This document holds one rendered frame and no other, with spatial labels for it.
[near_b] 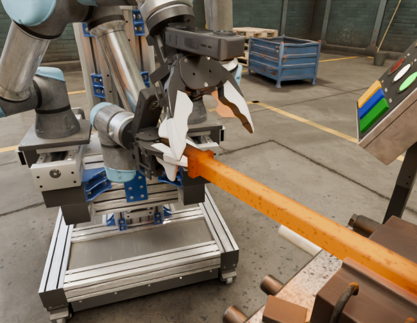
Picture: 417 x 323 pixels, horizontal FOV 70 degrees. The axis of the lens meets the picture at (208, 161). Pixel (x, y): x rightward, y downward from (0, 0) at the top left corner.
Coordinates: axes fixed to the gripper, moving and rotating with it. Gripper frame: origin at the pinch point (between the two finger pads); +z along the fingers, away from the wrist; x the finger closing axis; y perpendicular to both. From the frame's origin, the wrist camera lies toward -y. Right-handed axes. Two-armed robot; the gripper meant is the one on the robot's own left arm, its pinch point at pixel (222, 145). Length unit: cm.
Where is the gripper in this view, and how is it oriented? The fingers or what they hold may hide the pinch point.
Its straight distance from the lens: 43.4
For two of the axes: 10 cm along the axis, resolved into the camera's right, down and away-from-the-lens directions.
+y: -5.8, 1.3, 8.0
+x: -7.4, 3.1, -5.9
